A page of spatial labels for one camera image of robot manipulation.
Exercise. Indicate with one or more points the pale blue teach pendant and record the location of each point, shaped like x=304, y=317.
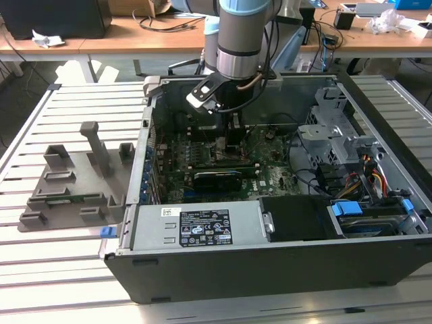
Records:
x=211, y=25

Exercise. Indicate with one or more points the blue box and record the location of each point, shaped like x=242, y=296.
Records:
x=413, y=4

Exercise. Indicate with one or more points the grey laptop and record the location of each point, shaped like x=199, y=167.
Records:
x=374, y=9

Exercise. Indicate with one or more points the white tray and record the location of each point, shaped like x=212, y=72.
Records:
x=348, y=6

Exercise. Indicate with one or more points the crumpled clear plastic bag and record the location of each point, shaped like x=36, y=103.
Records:
x=388, y=22

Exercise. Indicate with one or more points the white box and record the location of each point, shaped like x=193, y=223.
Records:
x=425, y=30

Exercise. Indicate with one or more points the metal locking lever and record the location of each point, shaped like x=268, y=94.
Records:
x=204, y=135
x=254, y=149

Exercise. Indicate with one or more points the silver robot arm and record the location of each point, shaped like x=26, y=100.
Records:
x=239, y=33

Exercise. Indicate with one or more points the grey case corner latch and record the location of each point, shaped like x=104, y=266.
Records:
x=152, y=86

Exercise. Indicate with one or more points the green motherboard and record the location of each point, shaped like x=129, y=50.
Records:
x=276, y=175

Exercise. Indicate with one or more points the large black box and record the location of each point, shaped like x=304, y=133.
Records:
x=50, y=17

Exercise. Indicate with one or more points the black graphics card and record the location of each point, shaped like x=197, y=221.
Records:
x=216, y=185

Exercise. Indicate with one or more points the brown cardboard box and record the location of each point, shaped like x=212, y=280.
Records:
x=135, y=6

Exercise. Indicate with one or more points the blue drive latch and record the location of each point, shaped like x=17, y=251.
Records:
x=407, y=205

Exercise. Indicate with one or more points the grey power supply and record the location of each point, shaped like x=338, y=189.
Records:
x=152, y=226

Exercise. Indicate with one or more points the small electronic device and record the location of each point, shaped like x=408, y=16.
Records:
x=330, y=40

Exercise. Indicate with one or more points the silver drive cage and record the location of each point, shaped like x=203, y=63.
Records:
x=324, y=135

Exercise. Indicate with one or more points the CPU socket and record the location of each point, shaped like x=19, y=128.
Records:
x=233, y=161

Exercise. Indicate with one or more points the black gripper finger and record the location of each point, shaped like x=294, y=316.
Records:
x=236, y=141

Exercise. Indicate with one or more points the black and silver PC case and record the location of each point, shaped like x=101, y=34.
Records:
x=270, y=270

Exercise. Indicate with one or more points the silver coin battery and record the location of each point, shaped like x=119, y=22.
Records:
x=269, y=135

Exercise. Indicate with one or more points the small blue clip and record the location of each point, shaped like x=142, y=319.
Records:
x=108, y=233

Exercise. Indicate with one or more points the hard disk in blue carrier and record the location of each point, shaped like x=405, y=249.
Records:
x=347, y=207

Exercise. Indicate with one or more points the crumpled white paper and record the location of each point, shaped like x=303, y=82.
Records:
x=47, y=38

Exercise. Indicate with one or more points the grey parts rack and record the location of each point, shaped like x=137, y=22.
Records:
x=84, y=168

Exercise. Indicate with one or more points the small black open box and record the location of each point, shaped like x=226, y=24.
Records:
x=344, y=20

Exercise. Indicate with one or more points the green RAM stick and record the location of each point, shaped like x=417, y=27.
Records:
x=64, y=200

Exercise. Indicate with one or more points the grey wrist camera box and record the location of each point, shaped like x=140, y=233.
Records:
x=202, y=96

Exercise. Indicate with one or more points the black RAM slot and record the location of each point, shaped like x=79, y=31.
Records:
x=216, y=128
x=222, y=166
x=213, y=138
x=216, y=135
x=216, y=131

